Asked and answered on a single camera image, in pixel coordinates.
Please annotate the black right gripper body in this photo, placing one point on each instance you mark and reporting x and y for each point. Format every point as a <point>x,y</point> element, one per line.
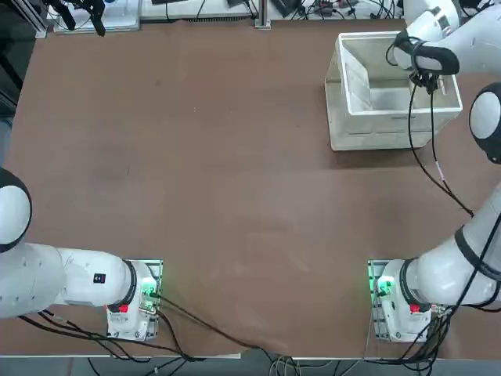
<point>424,80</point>

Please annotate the white folding storage box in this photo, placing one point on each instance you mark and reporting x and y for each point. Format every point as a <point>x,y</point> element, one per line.
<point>375,133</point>

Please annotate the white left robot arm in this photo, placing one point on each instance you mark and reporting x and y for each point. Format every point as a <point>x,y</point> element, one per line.
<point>78,282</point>

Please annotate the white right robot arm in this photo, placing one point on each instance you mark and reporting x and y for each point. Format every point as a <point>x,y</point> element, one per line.
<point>442,274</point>

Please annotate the red black power strip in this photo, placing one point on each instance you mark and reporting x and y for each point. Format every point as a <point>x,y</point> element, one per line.
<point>326,4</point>

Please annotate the white framed plate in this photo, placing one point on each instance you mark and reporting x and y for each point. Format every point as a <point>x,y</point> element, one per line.
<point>121,21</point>

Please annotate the aluminium profile post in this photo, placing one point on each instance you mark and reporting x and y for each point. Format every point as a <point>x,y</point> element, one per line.
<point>263,15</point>

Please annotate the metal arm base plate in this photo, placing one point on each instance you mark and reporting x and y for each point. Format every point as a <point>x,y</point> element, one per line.
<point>156,265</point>
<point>372,329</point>

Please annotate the aluminium frame rail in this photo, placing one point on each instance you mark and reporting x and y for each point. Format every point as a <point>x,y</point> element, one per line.
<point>33,17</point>

